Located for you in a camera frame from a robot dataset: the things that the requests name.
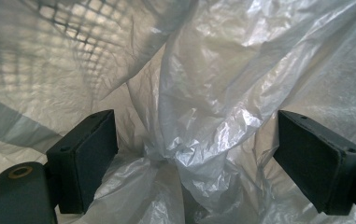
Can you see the black mesh wastebasket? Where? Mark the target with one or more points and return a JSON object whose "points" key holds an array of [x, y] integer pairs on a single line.
{"points": [[83, 41]]}

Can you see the grey plastic bin bag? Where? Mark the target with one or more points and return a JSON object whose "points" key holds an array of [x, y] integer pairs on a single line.
{"points": [[216, 93]]}

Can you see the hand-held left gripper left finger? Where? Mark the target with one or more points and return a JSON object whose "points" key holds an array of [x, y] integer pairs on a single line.
{"points": [[88, 165]]}

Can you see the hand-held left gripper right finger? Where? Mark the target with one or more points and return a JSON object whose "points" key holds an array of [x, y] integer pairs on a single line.
{"points": [[316, 165]]}

